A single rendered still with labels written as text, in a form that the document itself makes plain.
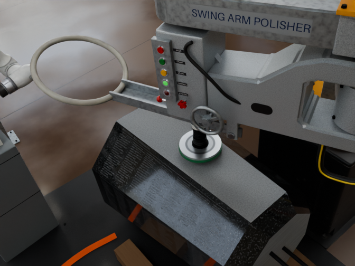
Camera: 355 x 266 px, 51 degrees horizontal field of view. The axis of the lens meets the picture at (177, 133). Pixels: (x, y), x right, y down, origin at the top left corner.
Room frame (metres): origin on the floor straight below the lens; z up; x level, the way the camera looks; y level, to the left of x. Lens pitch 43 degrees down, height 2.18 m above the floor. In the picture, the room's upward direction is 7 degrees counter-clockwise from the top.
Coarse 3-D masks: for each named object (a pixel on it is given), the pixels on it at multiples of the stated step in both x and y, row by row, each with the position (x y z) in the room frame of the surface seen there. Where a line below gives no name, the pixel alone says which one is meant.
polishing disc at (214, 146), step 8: (184, 136) 1.39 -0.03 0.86; (192, 136) 1.38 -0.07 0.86; (208, 136) 1.36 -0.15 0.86; (216, 136) 1.36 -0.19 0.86; (184, 144) 1.33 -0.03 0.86; (216, 144) 1.30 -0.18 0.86; (184, 152) 1.28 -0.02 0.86; (192, 152) 1.27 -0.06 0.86; (200, 152) 1.26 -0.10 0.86; (208, 152) 1.25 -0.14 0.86; (216, 152) 1.25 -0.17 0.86
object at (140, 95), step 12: (132, 84) 1.57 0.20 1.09; (144, 84) 1.54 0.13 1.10; (120, 96) 1.48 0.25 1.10; (132, 96) 1.52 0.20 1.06; (144, 96) 1.51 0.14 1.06; (156, 96) 1.50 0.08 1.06; (144, 108) 1.41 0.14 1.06; (156, 108) 1.37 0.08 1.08; (216, 120) 1.22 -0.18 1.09; (240, 132) 1.15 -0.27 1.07
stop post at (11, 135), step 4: (0, 124) 2.51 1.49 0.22; (0, 128) 2.50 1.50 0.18; (4, 132) 2.51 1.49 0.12; (8, 132) 2.63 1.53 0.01; (12, 132) 2.63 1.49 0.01; (8, 136) 2.52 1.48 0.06; (12, 136) 2.57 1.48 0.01; (16, 136) 2.57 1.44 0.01; (12, 140) 2.52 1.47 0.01; (16, 140) 2.50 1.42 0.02
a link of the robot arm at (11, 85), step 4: (4, 80) 1.84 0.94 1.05; (8, 80) 1.84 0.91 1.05; (4, 84) 1.81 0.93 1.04; (8, 84) 1.82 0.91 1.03; (12, 84) 1.82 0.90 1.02; (8, 88) 1.80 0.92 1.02; (12, 88) 1.81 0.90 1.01; (16, 88) 1.83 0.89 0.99; (8, 92) 1.81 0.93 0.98; (12, 92) 1.82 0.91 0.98
